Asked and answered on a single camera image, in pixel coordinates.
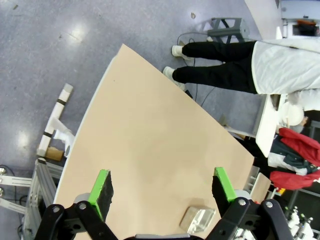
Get white office desk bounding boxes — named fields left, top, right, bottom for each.
left=252, top=94, right=289, bottom=159

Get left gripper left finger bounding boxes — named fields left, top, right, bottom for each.
left=34, top=169, right=118, bottom=240

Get black trousers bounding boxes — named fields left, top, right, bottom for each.
left=172, top=41, right=258, bottom=95

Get white sneaker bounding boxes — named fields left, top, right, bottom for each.
left=171, top=44, right=186, bottom=58
left=162, top=66, right=186, bottom=91

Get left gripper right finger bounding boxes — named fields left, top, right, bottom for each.
left=206, top=166, right=292, bottom=240

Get white side table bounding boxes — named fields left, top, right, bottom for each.
left=243, top=0, right=285, bottom=41

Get small wooden block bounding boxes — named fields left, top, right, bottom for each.
left=46, top=146, right=64, bottom=162

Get rectangular stainless steel tray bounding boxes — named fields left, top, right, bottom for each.
left=179, top=205, right=216, bottom=233

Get dark blue-gray plastic stool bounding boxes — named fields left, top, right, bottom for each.
left=206, top=17, right=250, bottom=44

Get white table foot black bands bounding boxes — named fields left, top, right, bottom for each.
left=36, top=83, right=76, bottom=159

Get aluminium profile frame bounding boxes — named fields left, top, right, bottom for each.
left=24, top=158, right=64, bottom=240

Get person in white jacket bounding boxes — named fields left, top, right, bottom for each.
left=251, top=37, right=320, bottom=96

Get person in red top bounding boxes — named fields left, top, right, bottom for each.
left=267, top=127, right=320, bottom=191

